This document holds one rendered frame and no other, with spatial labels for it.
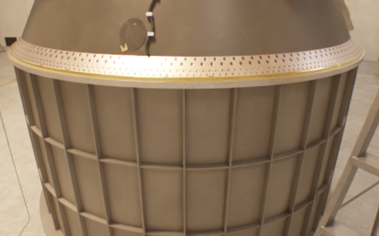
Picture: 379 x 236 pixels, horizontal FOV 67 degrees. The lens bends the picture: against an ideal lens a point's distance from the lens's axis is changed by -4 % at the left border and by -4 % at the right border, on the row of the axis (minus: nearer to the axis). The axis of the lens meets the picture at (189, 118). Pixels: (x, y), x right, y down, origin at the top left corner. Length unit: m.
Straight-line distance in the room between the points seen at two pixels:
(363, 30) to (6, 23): 8.54
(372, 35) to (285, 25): 6.07
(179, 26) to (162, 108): 0.32
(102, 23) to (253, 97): 0.67
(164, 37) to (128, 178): 0.64
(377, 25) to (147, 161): 6.54
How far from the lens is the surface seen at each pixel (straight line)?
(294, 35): 1.35
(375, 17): 7.31
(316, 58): 1.38
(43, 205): 2.47
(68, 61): 1.32
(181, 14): 1.20
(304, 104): 1.39
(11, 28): 9.08
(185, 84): 1.08
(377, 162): 1.25
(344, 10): 2.05
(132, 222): 1.55
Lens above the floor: 1.48
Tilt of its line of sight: 24 degrees down
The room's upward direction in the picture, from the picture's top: straight up
